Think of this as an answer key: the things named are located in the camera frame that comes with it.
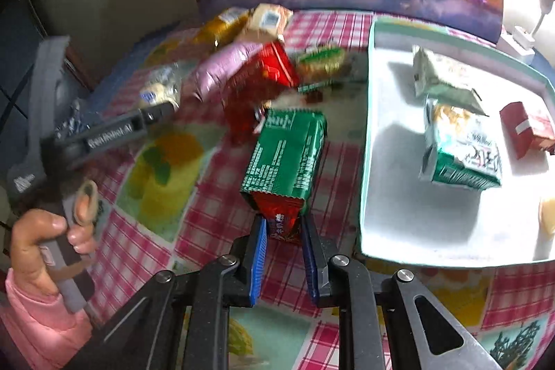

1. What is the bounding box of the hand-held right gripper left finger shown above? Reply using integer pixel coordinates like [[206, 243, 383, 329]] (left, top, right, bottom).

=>
[[74, 215, 268, 370]]

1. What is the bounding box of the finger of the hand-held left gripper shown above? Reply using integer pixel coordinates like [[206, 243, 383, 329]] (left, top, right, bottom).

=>
[[40, 100, 175, 170]]

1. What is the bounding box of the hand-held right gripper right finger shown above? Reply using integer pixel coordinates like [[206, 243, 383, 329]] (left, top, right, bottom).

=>
[[301, 215, 504, 370]]

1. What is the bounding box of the clear bun packet orange label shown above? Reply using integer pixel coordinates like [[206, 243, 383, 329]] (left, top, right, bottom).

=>
[[139, 63, 183, 111]]

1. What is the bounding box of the dark green snack packet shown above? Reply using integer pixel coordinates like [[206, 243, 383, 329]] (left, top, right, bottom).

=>
[[240, 107, 327, 246]]

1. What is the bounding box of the white box with teal rim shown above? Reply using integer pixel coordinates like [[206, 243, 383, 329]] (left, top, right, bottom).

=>
[[356, 19, 555, 267]]

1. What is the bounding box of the pink snack packet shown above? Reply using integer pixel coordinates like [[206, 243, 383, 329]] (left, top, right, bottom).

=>
[[190, 42, 266, 103]]

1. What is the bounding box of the bright red snack packet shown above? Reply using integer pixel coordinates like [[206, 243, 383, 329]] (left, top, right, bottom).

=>
[[220, 40, 301, 143]]

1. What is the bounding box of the green and white snack packet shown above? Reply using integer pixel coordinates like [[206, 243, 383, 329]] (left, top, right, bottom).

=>
[[419, 98, 504, 190]]

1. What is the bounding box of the orange cracker packet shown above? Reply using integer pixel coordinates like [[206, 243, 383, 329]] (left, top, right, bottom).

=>
[[246, 3, 294, 38]]

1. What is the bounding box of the green-edged clear biscuit packet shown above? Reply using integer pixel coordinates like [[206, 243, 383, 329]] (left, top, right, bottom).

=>
[[297, 44, 350, 94]]

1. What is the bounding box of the small white grey packet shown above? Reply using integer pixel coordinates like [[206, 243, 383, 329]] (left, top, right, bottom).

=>
[[411, 46, 490, 116]]

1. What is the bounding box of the yellow round bun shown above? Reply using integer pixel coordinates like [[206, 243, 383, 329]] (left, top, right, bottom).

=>
[[538, 198, 555, 237]]

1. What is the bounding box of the dark red white-striped packet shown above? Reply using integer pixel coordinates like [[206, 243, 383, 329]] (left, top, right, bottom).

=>
[[499, 101, 555, 159]]

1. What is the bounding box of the person's left forearm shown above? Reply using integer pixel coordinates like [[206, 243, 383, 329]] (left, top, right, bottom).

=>
[[0, 266, 95, 370]]

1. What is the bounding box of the person's left hand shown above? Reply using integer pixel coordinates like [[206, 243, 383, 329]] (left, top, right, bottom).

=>
[[9, 178, 100, 298]]

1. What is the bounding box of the silver foil wrapper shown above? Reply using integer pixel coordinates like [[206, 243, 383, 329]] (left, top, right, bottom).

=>
[[55, 98, 94, 137]]

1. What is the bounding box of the golden yellow snack packet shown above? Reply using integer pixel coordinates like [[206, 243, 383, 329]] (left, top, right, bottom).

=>
[[194, 7, 253, 46]]

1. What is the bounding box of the white power strip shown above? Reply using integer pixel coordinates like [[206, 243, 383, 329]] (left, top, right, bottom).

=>
[[496, 24, 537, 55]]

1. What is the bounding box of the blue woven cloth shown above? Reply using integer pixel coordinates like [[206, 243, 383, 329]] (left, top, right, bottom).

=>
[[531, 45, 555, 85]]

